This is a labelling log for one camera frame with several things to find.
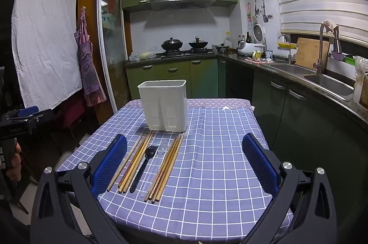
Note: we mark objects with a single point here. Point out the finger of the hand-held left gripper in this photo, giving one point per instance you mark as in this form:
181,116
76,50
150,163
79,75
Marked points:
43,118
28,110

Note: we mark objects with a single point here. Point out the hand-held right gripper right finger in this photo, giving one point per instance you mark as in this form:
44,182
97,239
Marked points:
260,163

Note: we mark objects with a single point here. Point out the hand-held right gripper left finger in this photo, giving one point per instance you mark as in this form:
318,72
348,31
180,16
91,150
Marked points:
110,163

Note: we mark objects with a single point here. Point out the wooden chopstick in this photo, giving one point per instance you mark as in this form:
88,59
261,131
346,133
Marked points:
125,163
164,169
140,162
160,169
170,169
134,162
137,162
167,169

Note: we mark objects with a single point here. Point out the black plastic fork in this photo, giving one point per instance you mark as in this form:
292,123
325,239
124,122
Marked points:
141,175

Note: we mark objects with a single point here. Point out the clear plastic spoon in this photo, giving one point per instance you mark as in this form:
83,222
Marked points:
155,169

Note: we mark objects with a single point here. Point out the white plastic utensil holder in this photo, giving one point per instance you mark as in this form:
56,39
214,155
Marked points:
161,106

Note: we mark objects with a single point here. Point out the person's left hand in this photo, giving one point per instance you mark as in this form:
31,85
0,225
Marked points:
14,167

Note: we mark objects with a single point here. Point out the dark red cloth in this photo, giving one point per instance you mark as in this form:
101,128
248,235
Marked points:
72,114

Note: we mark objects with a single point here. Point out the blue checked tablecloth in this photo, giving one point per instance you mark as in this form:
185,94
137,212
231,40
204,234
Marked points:
215,160

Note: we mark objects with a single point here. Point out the pink checked apron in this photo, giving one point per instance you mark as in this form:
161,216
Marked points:
89,65

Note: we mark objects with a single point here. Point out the white hanging sheet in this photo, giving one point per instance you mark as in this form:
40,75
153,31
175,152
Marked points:
46,31

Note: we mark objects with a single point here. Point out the dark stone countertop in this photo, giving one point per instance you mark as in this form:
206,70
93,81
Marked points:
287,70

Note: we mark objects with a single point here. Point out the pink dish cloth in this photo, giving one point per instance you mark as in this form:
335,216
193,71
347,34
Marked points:
258,60

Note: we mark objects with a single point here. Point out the steel double sink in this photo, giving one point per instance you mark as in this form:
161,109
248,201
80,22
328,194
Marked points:
327,84

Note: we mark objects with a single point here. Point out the green base cabinets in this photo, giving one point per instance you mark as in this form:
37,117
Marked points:
201,74

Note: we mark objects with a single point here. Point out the yellow mug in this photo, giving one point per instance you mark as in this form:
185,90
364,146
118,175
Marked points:
256,55

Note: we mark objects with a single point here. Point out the white enamel mug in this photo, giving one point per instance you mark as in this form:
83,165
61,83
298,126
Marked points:
268,55

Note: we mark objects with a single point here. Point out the clear plastic bag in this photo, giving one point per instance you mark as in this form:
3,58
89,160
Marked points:
142,56

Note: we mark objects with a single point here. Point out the glass sliding door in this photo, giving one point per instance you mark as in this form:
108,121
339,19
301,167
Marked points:
113,31

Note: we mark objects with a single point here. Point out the white rice cooker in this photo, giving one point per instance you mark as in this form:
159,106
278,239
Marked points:
247,48

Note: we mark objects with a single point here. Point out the tall steel faucet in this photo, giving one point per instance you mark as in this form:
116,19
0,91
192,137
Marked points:
320,59

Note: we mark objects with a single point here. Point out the wooden cutting board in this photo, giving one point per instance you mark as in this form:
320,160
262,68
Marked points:
310,54

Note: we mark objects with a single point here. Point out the small steel pot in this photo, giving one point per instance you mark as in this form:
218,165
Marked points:
222,49

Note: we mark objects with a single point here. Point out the yellow soap tray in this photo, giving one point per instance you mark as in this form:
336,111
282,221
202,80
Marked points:
287,45

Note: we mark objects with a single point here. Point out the dark glass bottles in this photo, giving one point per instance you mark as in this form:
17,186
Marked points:
248,38

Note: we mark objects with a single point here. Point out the oil bottle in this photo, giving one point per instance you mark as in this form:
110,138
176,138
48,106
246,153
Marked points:
227,38

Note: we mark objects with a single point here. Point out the clear bag of food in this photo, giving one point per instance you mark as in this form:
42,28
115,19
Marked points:
361,83

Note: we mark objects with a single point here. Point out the black gas stove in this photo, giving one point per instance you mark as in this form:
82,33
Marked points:
187,53

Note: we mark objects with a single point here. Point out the black wok with lid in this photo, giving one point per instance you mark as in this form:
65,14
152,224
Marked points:
198,44
172,45

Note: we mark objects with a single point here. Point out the purple plastic basket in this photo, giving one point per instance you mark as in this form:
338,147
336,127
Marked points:
337,54

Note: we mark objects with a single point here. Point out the green plastic container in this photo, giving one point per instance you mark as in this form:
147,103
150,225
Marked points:
350,59

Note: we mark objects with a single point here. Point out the black hanging spatula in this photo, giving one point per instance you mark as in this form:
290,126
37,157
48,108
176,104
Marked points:
265,18

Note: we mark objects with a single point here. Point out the hanging kitchen tool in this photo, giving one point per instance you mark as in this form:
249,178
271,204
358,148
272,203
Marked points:
256,10

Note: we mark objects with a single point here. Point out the rag on faucet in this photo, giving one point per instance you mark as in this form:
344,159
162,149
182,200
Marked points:
332,28

